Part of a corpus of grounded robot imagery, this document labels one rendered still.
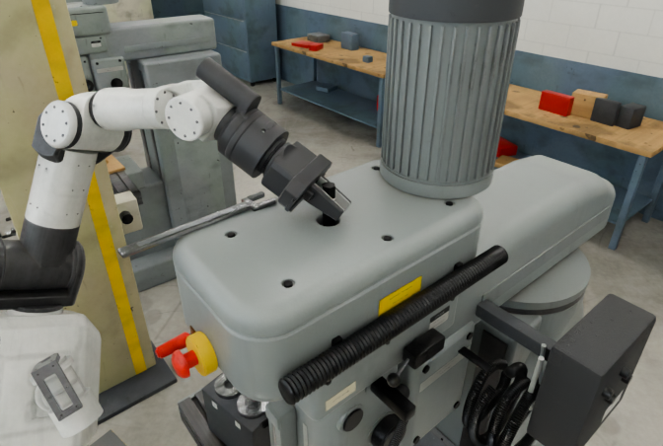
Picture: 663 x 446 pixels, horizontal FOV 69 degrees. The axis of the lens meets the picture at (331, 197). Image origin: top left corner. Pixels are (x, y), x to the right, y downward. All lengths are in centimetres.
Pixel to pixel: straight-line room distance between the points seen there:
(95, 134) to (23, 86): 139
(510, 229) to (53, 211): 85
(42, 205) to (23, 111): 136
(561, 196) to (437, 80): 55
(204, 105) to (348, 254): 29
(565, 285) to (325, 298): 75
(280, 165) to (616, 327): 59
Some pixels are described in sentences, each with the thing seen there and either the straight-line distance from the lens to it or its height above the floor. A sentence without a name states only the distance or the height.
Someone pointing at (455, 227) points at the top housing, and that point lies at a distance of 77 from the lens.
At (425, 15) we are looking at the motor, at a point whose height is 218.
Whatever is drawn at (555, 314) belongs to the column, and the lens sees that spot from 123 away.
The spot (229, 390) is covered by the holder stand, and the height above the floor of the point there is 112.
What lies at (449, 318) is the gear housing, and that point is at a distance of 93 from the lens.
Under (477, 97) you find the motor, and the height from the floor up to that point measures 206.
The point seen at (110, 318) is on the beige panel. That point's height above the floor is 49.
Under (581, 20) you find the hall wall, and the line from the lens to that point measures 510.
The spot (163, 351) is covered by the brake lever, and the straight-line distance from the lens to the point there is 83.
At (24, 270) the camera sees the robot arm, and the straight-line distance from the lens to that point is 100.
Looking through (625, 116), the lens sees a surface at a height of 97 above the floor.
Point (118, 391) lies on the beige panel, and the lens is 313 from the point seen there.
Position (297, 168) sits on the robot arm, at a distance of 70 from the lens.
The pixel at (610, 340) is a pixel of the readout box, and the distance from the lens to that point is 89.
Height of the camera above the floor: 228
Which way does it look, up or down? 29 degrees down
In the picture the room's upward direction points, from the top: straight up
